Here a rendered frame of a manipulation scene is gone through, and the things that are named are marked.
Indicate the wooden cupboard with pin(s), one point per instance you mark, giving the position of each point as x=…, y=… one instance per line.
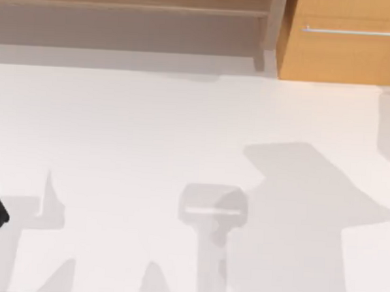
x=343, y=59

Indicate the open wooden shelf unit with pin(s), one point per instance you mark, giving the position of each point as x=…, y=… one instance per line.
x=129, y=21

